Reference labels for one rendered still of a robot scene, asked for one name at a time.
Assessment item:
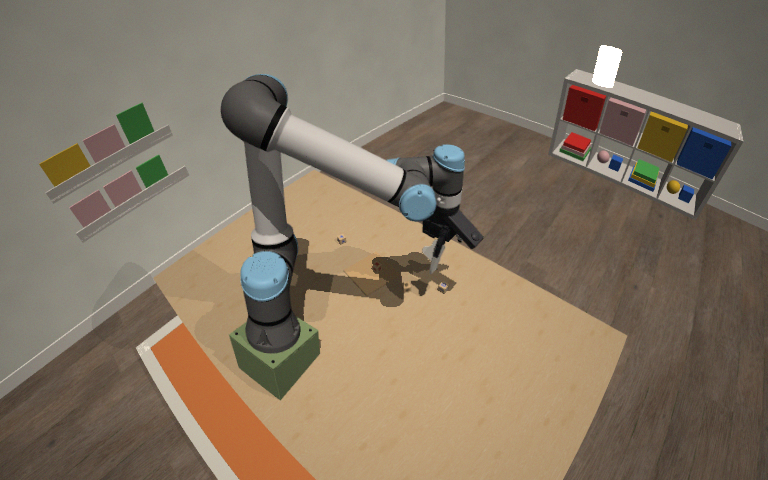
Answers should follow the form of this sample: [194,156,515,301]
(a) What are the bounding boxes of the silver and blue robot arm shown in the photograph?
[221,74,465,353]

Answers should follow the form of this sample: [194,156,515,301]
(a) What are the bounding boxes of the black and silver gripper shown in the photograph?
[422,204,462,274]

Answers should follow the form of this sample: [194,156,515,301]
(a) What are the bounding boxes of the tan square mat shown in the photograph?
[344,252,401,296]

